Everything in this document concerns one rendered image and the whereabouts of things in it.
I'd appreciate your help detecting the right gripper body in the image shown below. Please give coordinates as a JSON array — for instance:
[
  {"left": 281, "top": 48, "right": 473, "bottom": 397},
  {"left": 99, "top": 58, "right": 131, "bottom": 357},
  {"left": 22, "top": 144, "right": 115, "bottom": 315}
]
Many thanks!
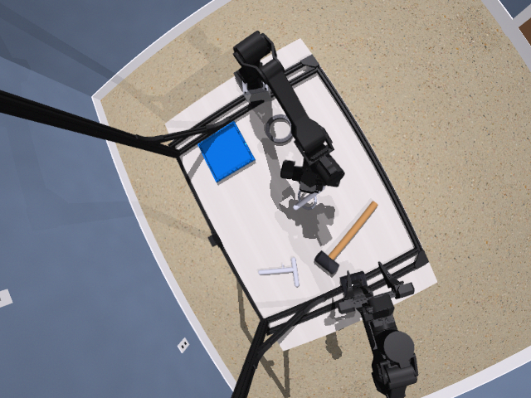
[{"left": 337, "top": 283, "right": 415, "bottom": 332}]

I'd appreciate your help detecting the blue tray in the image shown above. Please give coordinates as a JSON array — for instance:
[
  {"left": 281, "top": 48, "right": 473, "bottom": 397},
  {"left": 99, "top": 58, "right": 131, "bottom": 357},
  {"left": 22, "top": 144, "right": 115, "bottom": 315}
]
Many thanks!
[{"left": 198, "top": 121, "right": 255, "bottom": 182}]

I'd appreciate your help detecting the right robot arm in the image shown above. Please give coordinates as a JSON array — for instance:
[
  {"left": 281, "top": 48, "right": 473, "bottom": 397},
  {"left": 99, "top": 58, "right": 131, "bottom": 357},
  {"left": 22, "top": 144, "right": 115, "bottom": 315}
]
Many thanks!
[{"left": 352, "top": 279, "right": 418, "bottom": 398}]

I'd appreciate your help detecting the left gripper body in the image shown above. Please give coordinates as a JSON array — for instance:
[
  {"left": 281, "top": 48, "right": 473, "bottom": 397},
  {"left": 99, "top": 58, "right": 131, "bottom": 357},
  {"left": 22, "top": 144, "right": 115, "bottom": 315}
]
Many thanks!
[{"left": 280, "top": 160, "right": 340, "bottom": 187}]

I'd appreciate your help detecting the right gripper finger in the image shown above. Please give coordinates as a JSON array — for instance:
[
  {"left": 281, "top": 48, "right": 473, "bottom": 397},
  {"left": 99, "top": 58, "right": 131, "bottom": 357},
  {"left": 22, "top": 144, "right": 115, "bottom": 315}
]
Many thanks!
[
  {"left": 342, "top": 271, "right": 354, "bottom": 301},
  {"left": 378, "top": 261, "right": 404, "bottom": 289}
]

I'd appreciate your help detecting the black mallet with wooden handle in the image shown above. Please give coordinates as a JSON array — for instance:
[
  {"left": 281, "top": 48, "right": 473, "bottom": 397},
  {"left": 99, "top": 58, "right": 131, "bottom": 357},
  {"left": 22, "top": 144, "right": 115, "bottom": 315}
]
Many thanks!
[{"left": 314, "top": 201, "right": 378, "bottom": 274}]

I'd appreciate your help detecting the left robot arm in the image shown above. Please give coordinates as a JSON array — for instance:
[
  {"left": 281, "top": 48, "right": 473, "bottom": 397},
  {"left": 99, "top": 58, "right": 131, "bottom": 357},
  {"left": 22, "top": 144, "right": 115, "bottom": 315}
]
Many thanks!
[{"left": 233, "top": 31, "right": 345, "bottom": 194}]

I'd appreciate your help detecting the grey cylindrical rod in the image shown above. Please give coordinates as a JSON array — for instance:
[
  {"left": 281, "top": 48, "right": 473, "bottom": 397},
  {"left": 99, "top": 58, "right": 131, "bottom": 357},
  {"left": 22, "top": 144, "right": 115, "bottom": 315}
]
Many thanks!
[{"left": 293, "top": 192, "right": 321, "bottom": 210}]

